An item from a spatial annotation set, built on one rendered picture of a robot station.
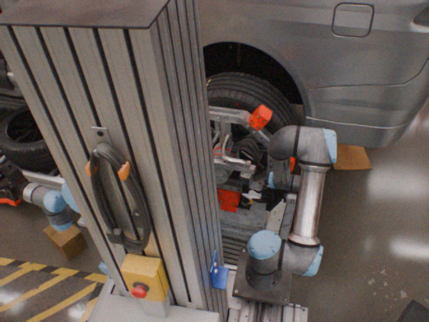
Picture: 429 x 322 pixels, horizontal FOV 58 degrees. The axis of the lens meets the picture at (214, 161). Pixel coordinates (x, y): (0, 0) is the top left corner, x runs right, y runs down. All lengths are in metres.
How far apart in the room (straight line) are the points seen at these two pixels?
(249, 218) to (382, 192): 1.10
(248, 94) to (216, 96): 0.16
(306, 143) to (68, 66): 0.93
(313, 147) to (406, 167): 2.11
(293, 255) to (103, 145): 0.93
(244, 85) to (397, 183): 1.70
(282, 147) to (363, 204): 1.73
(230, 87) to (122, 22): 1.44
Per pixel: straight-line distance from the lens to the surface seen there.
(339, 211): 2.97
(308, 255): 1.45
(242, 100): 1.91
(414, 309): 2.26
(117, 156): 0.70
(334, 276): 2.65
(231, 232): 2.60
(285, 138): 1.38
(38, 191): 1.54
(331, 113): 2.21
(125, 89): 0.61
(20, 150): 3.11
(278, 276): 1.60
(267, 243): 1.45
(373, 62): 2.04
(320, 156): 1.38
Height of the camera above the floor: 2.24
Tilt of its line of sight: 43 degrees down
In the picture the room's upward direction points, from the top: 6 degrees counter-clockwise
